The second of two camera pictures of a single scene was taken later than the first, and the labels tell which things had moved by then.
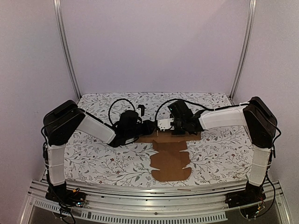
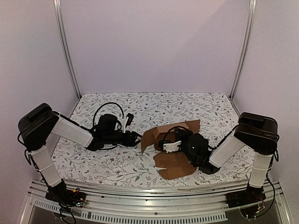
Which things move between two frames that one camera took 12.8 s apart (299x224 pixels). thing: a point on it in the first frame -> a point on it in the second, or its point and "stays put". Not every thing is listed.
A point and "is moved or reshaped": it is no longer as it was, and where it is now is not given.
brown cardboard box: (171, 161) is moved or reshaped
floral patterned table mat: (222, 157) stays put
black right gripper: (177, 129) -> (180, 136)
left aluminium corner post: (56, 6) stays put
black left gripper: (148, 130) -> (133, 136)
